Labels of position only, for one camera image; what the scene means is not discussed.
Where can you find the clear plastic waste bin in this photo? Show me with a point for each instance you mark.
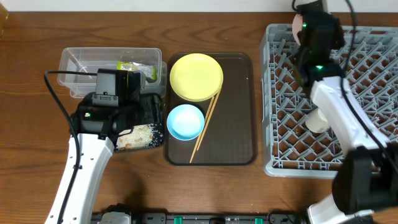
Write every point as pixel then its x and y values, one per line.
pixel 91 59

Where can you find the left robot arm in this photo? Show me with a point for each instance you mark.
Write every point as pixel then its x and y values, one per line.
pixel 87 159

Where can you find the yellow round plate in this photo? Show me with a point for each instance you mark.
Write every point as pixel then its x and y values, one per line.
pixel 196 77

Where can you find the white green cup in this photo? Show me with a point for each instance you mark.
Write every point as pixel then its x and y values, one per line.
pixel 317 122

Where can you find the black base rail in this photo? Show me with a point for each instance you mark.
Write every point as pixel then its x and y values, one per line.
pixel 121 213

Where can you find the green yellow snack wrapper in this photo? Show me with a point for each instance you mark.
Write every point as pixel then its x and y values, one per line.
pixel 149 70

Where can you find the black rectangular waste tray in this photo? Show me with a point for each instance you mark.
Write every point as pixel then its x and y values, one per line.
pixel 130 124

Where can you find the grey plastic dishwasher rack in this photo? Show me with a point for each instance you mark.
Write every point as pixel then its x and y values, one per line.
pixel 289 149

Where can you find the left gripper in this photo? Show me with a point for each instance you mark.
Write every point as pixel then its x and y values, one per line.
pixel 150 109

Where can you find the dark brown serving tray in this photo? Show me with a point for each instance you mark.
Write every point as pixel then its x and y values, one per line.
pixel 230 138

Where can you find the pink white bowl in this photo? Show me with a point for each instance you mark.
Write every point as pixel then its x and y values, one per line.
pixel 297 27

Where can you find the rice and nuts food waste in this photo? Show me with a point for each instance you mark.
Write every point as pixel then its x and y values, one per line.
pixel 144 136

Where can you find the light blue bowl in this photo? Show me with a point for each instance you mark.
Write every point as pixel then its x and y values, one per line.
pixel 185 122

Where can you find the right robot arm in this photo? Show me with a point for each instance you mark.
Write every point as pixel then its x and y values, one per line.
pixel 367 180

